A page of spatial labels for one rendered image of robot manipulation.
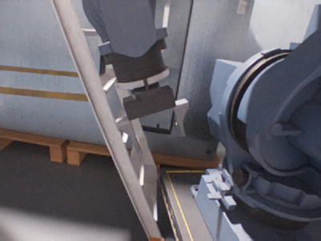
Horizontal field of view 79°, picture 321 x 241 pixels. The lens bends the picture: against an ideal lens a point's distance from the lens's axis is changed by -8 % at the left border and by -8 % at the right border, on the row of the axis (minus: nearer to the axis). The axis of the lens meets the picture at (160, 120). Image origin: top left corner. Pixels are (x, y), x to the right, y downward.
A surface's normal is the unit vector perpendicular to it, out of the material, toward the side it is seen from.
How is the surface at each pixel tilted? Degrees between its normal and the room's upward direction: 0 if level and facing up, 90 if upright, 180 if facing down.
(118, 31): 90
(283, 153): 90
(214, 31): 90
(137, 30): 90
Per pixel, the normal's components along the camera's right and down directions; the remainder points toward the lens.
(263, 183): -0.72, 0.17
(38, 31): -0.04, 0.37
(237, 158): 0.20, 0.40
